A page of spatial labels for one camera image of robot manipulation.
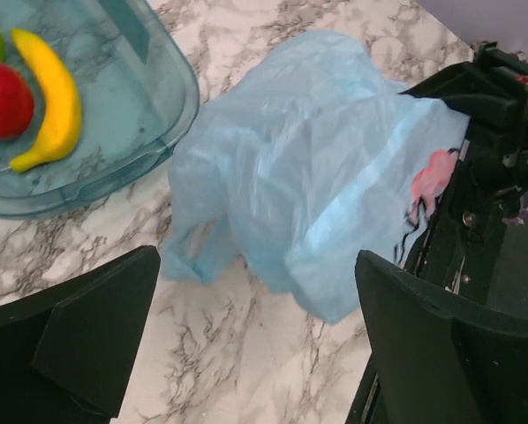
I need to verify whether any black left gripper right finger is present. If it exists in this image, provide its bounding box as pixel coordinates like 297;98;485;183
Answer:
355;251;528;423

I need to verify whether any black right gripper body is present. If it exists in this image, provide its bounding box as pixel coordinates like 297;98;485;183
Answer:
405;41;528;304

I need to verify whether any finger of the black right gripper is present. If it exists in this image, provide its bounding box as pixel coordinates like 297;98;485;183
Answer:
402;62;518;122

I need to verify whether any light blue plastic bag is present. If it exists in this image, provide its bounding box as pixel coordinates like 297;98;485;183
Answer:
162;30;469;324

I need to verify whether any red fake apple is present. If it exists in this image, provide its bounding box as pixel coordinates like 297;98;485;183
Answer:
0;63;34;140

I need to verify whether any yellow fake banana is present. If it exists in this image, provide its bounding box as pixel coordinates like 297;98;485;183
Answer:
9;28;82;173

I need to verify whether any teal transparent plastic tray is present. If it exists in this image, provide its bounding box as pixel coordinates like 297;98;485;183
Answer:
0;1;200;219

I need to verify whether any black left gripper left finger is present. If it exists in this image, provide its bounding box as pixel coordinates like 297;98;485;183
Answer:
0;246;161;424

